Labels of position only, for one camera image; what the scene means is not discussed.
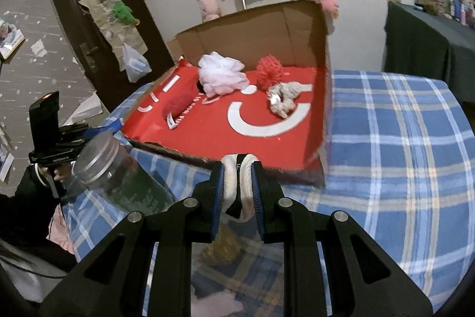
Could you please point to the large glass jar metal lid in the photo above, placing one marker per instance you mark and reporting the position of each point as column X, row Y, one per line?
column 122, row 176

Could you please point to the cardboard box red lining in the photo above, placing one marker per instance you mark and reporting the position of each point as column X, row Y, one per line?
column 259, row 27

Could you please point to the pink bunny plush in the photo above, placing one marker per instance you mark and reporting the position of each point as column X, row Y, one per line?
column 210, row 7

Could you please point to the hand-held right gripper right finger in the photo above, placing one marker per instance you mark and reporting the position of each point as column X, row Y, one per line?
column 256, row 190

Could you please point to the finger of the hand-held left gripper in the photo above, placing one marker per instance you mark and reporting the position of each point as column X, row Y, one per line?
column 107, row 127

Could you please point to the dark brown door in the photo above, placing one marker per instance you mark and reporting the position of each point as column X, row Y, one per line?
column 148, row 23

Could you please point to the coral mesh bath loofah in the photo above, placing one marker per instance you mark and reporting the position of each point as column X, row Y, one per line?
column 269, row 73

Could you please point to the green plush toy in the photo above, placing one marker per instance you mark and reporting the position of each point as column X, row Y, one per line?
column 124, row 13

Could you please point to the red knitted scrubber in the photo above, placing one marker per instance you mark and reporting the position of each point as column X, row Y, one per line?
column 178, row 105

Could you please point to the small clear jar gold clips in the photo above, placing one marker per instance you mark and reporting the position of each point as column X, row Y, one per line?
column 226, row 242

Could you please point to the beige knit scrunchie cat charm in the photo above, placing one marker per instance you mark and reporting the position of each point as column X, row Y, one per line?
column 285, row 92

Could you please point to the clear plastic bag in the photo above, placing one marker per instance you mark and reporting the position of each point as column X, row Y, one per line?
column 136, row 64

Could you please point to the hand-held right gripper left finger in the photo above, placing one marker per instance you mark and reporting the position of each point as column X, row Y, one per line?
column 219, row 190

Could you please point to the blue plaid blanket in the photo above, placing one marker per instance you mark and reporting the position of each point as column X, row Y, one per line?
column 389, row 153

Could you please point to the table with dark cloth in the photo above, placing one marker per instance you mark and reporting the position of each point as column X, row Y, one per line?
column 419, row 42

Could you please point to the person's left hand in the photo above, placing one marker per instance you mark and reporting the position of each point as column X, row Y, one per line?
column 63, row 176

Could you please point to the clear hanging organizer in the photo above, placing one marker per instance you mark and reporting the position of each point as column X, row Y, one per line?
column 107, row 23

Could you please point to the white mesh bath loofah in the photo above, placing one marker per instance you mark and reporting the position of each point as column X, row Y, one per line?
column 219, row 73

